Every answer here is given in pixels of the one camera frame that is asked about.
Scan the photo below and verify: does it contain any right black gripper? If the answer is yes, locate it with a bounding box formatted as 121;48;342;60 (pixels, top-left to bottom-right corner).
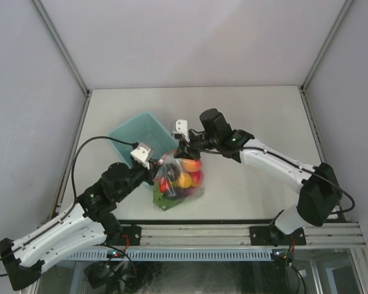
174;129;219;162

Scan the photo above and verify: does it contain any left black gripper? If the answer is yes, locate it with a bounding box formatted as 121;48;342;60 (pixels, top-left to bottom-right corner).
116;158;163;201

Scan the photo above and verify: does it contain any clear zip top bag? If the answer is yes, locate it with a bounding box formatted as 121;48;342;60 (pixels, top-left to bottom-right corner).
153;151;204;211

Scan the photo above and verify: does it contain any teal plastic bin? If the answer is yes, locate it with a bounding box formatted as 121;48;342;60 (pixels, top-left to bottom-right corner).
108;112;178;160

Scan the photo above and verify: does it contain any dark purple fake eggplant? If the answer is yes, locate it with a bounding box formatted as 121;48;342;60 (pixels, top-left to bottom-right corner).
164;164;181;182

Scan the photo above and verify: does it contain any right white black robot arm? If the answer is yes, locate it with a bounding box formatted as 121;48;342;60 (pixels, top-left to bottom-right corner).
172;108;344;246

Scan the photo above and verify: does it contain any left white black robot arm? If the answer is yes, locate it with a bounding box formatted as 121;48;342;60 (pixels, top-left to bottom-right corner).
0;159;160;291

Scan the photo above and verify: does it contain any red yellow fake pear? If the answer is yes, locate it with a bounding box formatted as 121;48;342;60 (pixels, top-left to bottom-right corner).
182;159;202;173

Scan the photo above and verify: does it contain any red fake apple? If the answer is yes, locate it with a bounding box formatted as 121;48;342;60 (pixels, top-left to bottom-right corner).
190;170;204;187

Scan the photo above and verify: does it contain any orange fake fruit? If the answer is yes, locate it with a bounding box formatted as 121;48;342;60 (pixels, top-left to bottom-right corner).
176;173;192;189

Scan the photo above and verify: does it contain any green fake leaf vegetable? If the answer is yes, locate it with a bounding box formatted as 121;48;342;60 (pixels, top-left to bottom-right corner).
153;183;184;211

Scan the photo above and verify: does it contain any right black camera cable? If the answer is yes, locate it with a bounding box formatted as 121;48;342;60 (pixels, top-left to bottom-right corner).
199;146;356;215

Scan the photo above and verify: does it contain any black camera cable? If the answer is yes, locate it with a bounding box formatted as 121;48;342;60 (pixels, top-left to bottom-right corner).
199;146;356;215
0;136;139;278

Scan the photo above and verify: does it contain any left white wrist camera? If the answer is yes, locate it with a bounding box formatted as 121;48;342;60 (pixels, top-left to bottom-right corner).
130;143;154;170

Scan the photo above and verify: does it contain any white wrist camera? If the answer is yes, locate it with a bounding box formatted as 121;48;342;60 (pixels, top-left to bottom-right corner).
130;143;154;170
171;119;190;142

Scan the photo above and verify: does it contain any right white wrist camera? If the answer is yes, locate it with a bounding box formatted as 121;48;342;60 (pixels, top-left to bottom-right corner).
171;119;190;142

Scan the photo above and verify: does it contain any left black camera cable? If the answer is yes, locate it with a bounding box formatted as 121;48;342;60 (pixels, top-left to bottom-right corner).
0;136;139;278

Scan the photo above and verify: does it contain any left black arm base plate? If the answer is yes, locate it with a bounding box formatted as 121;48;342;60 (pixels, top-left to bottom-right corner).
105;225;142;246

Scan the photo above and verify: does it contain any aluminium mounting rail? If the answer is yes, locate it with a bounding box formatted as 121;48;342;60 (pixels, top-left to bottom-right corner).
131;223;366;249

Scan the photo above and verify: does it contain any blue slotted cable duct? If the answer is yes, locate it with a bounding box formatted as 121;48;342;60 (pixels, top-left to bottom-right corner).
65;248;273;262

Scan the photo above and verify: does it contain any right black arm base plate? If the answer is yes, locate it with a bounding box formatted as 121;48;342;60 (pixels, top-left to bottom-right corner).
249;225;307;247

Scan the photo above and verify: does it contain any right aluminium frame post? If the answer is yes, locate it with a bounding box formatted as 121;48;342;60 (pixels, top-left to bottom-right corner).
301;0;356;92

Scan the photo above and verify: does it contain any aluminium frame post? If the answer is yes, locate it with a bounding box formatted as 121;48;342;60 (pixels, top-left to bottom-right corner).
301;0;356;92
29;0;90;97

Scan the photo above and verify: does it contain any left aluminium frame post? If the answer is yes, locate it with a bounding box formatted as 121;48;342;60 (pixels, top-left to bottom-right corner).
29;0;90;97

